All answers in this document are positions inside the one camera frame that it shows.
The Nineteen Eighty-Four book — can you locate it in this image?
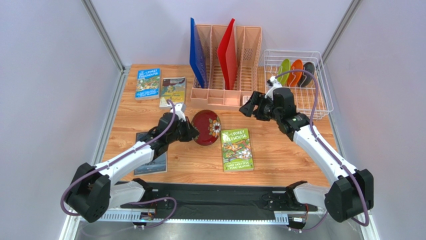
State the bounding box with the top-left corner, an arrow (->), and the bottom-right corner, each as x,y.
133,152 -> 168,176

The yellow grey paperback book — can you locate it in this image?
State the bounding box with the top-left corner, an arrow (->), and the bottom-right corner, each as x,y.
159,77 -> 187,109

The green treehouse book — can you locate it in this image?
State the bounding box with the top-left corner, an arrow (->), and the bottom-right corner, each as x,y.
221,128 -> 254,172

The dark grey plate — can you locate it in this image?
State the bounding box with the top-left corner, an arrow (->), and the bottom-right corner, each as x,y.
297,62 -> 316,88

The blue plastic folder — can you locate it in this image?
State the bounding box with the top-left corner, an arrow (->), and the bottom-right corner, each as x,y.
189,17 -> 208,89

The small white pink box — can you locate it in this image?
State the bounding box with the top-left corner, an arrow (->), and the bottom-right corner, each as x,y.
241,95 -> 251,106

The red plastic folder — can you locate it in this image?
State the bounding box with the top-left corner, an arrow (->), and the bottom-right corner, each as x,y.
217,18 -> 238,90

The pink plastic file organizer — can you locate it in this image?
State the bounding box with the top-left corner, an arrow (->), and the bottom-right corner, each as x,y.
190,24 -> 262,111

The dark red floral plate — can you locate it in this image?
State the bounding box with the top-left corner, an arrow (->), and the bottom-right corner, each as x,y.
191,109 -> 222,146

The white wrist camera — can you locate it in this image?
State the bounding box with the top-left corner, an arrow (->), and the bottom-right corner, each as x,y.
170,102 -> 187,122
264,76 -> 283,100

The green plate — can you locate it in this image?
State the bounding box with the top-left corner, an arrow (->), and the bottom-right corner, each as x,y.
276,58 -> 291,86

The orange plate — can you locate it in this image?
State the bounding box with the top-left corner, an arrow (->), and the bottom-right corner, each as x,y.
286,59 -> 304,87

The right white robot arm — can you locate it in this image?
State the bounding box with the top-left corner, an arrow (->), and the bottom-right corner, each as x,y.
239,87 -> 374,226

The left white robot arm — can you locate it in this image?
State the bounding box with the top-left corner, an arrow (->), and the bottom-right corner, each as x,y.
61,112 -> 199,223

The blue treehouse book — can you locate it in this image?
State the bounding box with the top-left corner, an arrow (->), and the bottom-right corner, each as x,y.
134,68 -> 161,101

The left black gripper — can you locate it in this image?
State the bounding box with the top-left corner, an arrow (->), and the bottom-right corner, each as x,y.
167,116 -> 199,144

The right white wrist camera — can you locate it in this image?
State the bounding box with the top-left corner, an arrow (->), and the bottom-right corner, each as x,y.
264,76 -> 283,100

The white wire dish rack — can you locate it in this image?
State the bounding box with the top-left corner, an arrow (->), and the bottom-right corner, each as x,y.
262,49 -> 334,120

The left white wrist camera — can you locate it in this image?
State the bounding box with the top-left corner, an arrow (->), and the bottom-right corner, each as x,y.
170,102 -> 187,122

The aluminium frame rail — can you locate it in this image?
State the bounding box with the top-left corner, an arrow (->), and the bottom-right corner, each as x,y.
68,191 -> 372,227

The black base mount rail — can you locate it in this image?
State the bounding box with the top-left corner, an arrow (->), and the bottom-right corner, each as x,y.
141,182 -> 324,221

